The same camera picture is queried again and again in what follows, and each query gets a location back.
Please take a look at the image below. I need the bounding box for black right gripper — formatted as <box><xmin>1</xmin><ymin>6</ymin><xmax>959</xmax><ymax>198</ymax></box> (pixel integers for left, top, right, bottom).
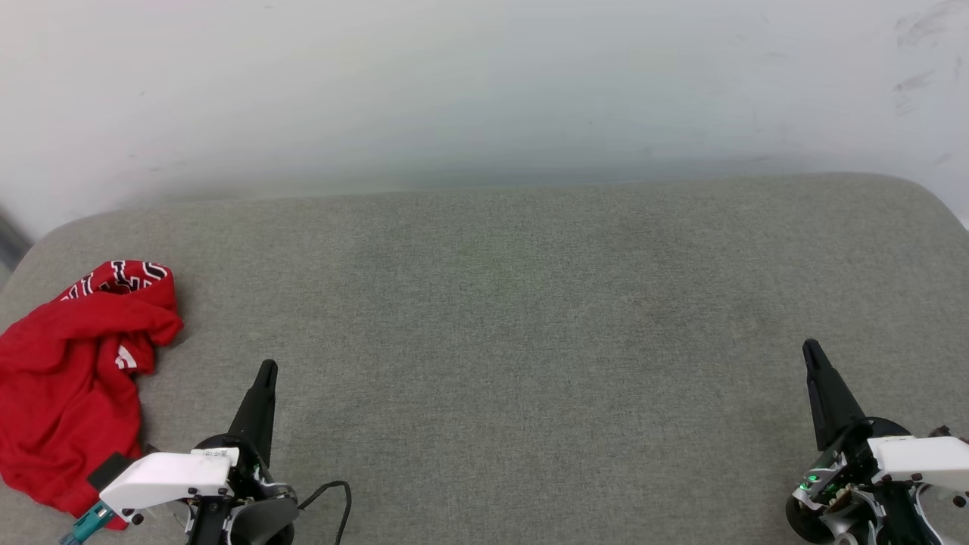
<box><xmin>785</xmin><ymin>338</ymin><xmax>969</xmax><ymax>545</ymax></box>

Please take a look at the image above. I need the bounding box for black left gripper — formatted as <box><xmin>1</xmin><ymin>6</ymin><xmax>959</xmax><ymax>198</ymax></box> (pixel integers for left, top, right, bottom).
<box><xmin>188</xmin><ymin>360</ymin><xmax>301</xmax><ymax>545</ymax></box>

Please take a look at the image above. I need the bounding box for red and white jersey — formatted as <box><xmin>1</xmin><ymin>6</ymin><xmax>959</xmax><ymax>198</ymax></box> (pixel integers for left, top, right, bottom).
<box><xmin>0</xmin><ymin>260</ymin><xmax>185</xmax><ymax>531</ymax></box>

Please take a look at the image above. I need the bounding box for grey fabric sofa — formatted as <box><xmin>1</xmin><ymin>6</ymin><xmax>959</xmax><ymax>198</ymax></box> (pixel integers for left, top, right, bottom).
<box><xmin>0</xmin><ymin>173</ymin><xmax>969</xmax><ymax>545</ymax></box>

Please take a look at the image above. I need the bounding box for thin black cable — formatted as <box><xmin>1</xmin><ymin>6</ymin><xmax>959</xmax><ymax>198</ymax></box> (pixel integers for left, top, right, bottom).
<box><xmin>297</xmin><ymin>480</ymin><xmax>354</xmax><ymax>545</ymax></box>

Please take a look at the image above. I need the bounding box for teal cable connector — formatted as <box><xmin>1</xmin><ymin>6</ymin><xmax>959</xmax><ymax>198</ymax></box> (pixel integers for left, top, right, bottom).
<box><xmin>59</xmin><ymin>502</ymin><xmax>115</xmax><ymax>545</ymax></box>

